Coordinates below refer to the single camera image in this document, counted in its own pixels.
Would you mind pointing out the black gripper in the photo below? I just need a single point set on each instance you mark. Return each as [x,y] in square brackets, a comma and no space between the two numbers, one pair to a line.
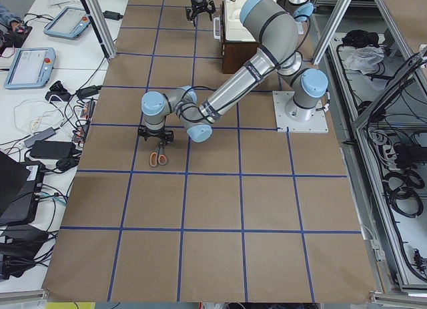
[198,1]
[158,135]

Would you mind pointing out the orange grey handled scissors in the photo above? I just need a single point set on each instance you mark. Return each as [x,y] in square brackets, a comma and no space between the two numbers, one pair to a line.
[157,158]

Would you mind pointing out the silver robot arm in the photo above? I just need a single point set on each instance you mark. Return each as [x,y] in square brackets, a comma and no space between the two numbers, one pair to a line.
[300,10]
[276,32]

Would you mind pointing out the white plastic tray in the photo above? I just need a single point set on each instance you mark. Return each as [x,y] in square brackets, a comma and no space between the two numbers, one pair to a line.
[234,30]

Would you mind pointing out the dark wooden cabinet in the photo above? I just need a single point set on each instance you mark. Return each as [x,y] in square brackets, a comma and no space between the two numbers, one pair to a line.
[234,53]

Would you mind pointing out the black power adapter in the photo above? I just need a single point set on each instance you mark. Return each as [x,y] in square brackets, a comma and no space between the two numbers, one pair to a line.
[52,150]

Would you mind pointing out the far blue teach pendant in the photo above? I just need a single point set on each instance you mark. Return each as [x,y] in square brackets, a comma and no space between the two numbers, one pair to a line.
[70,23]

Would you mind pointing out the blue teach pendant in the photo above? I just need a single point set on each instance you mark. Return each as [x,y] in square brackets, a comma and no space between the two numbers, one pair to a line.
[31,68]
[70,23]

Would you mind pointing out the black laptop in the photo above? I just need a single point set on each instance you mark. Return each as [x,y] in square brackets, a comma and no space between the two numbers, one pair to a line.
[20,183]

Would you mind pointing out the near blue teach pendant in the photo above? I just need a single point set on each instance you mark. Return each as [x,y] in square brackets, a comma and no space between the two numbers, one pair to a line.
[31,68]

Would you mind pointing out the white cloth bundle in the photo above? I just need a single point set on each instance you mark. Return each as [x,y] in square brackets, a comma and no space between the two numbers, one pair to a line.
[366,59]

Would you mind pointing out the aluminium frame post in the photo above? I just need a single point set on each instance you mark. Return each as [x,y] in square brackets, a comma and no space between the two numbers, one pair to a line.
[96,17]

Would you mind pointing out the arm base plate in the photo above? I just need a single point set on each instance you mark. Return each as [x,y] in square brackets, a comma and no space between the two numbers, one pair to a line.
[293,119]

